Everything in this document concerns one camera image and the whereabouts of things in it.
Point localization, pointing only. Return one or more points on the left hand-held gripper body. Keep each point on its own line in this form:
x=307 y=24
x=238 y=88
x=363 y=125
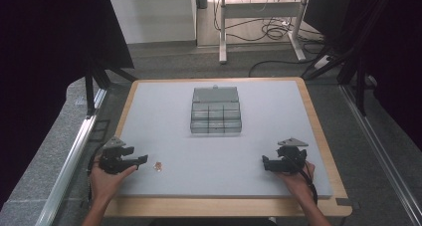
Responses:
x=111 y=158

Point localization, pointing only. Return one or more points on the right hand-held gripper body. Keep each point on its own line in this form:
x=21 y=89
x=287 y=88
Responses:
x=289 y=159

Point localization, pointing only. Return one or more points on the small gold-coloured trinket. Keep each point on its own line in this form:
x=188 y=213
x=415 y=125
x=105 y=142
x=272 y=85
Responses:
x=158 y=166

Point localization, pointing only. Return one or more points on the clear plastic compartment box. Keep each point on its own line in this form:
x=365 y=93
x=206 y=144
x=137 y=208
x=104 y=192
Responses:
x=215 y=111

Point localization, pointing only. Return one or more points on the person's right hand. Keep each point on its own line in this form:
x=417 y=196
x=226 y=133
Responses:
x=297 y=182

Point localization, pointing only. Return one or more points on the person's left hand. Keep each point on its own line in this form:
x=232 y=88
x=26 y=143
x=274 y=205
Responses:
x=104 y=182

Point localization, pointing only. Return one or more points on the grey foam mat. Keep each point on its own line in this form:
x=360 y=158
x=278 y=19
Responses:
x=215 y=159

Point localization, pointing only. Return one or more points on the black metal stand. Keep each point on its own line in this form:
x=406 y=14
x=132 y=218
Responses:
x=94 y=83
x=351 y=56

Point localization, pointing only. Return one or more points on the white power strip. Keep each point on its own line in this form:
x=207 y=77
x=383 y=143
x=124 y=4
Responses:
x=321 y=62

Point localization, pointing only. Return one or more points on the white cabinet panel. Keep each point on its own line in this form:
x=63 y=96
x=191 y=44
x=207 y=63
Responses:
x=152 y=18

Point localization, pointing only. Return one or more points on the aluminium rail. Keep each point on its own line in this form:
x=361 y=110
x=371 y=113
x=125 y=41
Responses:
x=68 y=166
x=381 y=153

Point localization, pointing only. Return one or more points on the white desk frame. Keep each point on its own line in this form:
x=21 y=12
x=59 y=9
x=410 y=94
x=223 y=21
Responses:
x=258 y=12

